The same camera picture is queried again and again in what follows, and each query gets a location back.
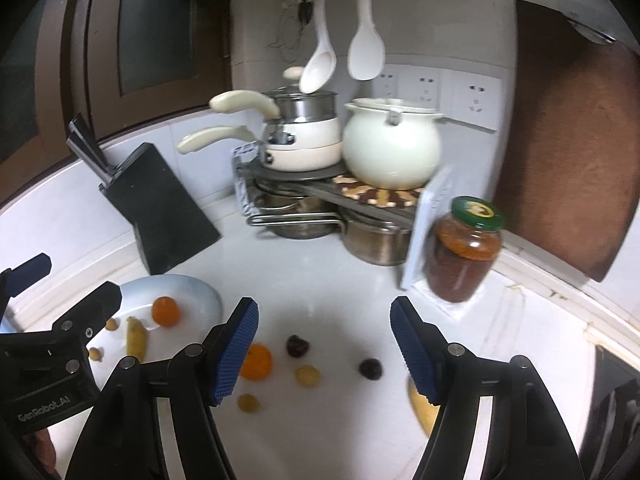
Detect small steel pot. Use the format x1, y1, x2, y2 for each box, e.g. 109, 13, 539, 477
338, 208, 411, 266

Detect black hanging scissors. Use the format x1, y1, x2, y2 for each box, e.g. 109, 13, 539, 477
297, 0, 314, 27

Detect large steel pot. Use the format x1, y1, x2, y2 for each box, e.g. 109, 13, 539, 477
247, 178, 341, 240

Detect white hanging rice paddle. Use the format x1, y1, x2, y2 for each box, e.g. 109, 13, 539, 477
347, 0, 386, 81

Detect small brown longan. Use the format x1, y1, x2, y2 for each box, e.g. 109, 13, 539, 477
105, 318, 119, 332

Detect steel knife handles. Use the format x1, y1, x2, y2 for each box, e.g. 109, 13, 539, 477
66, 114, 115, 185

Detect cream saucepan with handle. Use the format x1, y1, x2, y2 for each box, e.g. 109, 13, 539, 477
177, 66, 342, 172

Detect glass jar green lid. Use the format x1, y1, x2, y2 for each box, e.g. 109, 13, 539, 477
425, 196, 503, 304

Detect black knife block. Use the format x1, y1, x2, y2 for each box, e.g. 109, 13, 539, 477
100, 142, 221, 275

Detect metal corner shelf rack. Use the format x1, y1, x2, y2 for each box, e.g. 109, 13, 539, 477
231, 142, 457, 291

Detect white wall socket panel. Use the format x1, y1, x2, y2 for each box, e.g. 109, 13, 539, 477
371, 64, 503, 131

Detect small yellow longan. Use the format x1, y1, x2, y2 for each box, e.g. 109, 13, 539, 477
294, 365, 322, 388

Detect brown wooden cutting board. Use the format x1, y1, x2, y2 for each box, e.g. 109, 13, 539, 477
495, 0, 639, 282

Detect dark purple fruit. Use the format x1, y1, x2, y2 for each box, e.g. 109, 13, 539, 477
285, 335, 310, 359
358, 358, 383, 382

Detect white hanging ladle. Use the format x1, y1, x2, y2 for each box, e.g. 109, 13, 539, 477
299, 0, 337, 94

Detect orange tangerine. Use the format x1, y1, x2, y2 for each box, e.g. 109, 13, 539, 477
240, 344, 273, 382
151, 296, 181, 327

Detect yellowish longan near finger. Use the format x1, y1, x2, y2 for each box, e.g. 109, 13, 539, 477
236, 393, 260, 413

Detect tan round longan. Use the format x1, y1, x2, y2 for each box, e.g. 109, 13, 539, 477
89, 347, 103, 362

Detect white round ceramic pot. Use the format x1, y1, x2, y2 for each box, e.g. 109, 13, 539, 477
342, 98, 442, 191

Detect light blue oval plate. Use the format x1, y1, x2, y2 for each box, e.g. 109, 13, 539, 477
87, 274, 222, 387

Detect yellow banana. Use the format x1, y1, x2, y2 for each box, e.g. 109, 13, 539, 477
408, 378, 439, 438
126, 316, 148, 363

